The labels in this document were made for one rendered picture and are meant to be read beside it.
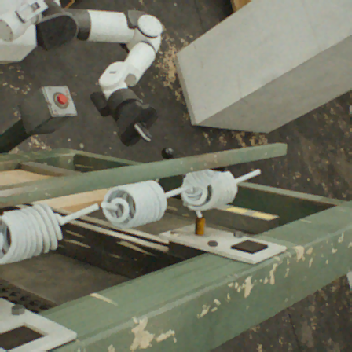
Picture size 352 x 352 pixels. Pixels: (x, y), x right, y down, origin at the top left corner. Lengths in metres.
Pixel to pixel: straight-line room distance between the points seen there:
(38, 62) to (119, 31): 1.79
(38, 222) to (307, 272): 0.51
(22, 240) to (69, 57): 3.10
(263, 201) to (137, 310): 1.02
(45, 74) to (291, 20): 1.52
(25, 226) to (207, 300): 0.26
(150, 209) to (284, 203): 0.86
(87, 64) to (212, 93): 0.88
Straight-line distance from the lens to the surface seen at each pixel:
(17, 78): 3.50
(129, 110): 1.64
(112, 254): 1.17
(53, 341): 0.67
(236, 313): 0.92
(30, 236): 0.77
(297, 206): 1.69
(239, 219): 1.50
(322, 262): 1.14
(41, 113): 2.26
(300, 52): 3.85
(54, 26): 1.80
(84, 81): 3.80
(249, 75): 4.04
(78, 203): 1.63
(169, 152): 1.69
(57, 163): 2.19
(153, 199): 0.89
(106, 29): 1.88
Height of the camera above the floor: 2.51
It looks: 39 degrees down
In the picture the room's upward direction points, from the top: 63 degrees clockwise
